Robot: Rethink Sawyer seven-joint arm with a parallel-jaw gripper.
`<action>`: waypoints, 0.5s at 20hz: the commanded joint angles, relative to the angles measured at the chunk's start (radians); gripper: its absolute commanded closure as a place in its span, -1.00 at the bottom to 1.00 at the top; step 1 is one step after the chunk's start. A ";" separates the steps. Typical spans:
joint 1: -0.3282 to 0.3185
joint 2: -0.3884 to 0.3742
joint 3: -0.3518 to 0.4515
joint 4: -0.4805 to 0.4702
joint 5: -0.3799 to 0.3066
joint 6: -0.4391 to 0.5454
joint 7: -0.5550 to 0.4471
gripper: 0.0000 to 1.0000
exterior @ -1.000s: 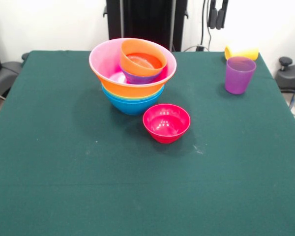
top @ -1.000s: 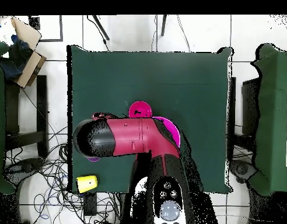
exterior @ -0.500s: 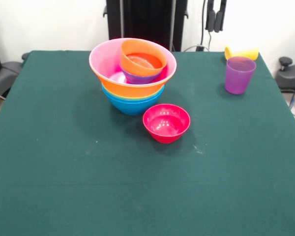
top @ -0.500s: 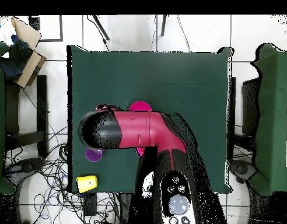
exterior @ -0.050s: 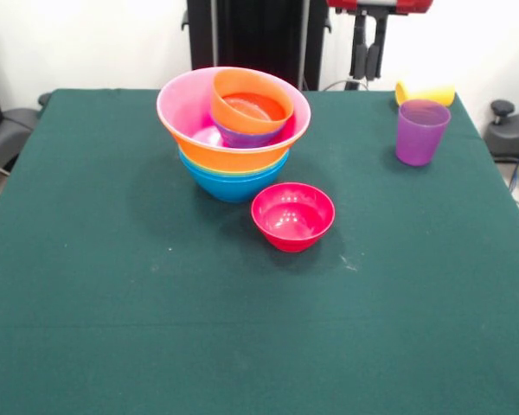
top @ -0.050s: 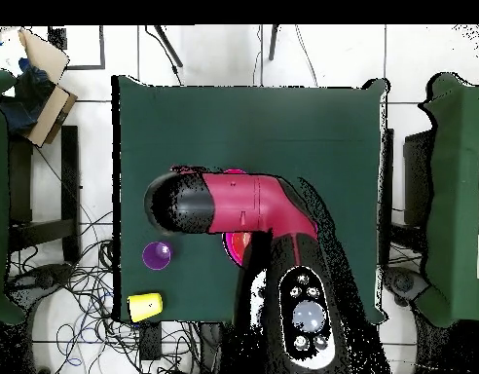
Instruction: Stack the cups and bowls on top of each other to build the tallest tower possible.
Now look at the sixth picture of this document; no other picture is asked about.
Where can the small crimson bowl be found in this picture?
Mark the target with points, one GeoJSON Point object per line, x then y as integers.
{"type": "Point", "coordinates": [235, 171]}

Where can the small red-orange bowl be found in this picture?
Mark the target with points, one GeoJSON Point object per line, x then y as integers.
{"type": "Point", "coordinates": [239, 243]}

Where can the yellow cup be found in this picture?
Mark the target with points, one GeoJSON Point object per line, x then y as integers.
{"type": "Point", "coordinates": [145, 307]}

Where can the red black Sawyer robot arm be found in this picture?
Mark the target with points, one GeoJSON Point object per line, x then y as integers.
{"type": "Point", "coordinates": [243, 202]}

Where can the dark green table cloth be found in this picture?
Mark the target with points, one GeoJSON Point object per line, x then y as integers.
{"type": "Point", "coordinates": [243, 128]}

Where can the purple cup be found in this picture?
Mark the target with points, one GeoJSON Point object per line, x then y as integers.
{"type": "Point", "coordinates": [157, 255]}

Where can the black power brick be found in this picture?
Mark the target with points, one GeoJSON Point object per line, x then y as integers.
{"type": "Point", "coordinates": [150, 343]}

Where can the black tripod leg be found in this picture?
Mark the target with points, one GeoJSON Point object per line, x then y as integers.
{"type": "Point", "coordinates": [273, 43]}
{"type": "Point", "coordinates": [169, 46]}

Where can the grey base with black knob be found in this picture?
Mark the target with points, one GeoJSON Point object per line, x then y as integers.
{"type": "Point", "coordinates": [405, 282]}
{"type": "Point", "coordinates": [44, 278]}

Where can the cardboard box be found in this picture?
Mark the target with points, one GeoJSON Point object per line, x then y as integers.
{"type": "Point", "coordinates": [48, 113]}

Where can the dark blue cloth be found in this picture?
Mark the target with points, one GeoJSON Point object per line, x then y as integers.
{"type": "Point", "coordinates": [25, 101]}

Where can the black rectangular frame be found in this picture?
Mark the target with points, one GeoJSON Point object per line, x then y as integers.
{"type": "Point", "coordinates": [102, 50]}

